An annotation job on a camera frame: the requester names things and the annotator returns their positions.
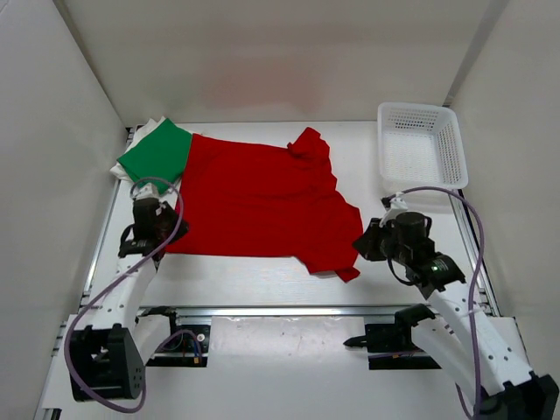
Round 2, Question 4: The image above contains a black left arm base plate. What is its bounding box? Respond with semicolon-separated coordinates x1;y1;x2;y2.
141;306;211;368

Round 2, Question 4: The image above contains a white t shirt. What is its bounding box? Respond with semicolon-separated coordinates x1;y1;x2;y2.
110;117;181;182

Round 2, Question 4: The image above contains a white plastic basket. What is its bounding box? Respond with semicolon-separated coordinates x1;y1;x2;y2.
377;102;469;193

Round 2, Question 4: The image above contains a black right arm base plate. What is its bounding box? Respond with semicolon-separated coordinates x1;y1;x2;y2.
343;304;440;371

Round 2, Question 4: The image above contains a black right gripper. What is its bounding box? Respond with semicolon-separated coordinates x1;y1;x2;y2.
351;219;409;265

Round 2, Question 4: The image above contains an aluminium table edge rail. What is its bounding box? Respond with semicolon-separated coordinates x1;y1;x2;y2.
139;304;438;320

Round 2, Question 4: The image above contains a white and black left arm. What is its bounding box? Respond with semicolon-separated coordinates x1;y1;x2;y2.
63;183;188;411

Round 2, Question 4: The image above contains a green t shirt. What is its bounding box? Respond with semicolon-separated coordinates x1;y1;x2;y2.
117;117;193;184

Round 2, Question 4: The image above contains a red t shirt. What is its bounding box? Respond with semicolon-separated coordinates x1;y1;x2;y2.
167;128;363;283

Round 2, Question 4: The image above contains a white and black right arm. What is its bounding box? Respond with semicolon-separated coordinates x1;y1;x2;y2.
353;212;559;419

